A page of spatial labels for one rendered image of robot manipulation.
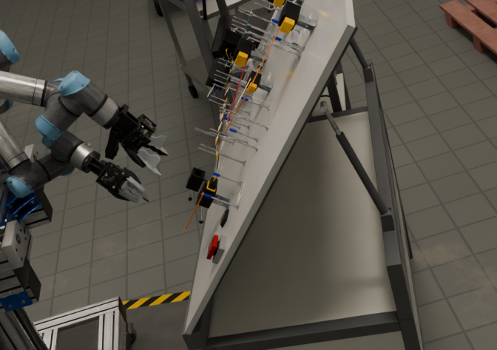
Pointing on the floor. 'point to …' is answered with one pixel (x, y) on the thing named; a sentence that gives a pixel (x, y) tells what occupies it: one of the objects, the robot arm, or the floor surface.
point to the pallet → (471, 21)
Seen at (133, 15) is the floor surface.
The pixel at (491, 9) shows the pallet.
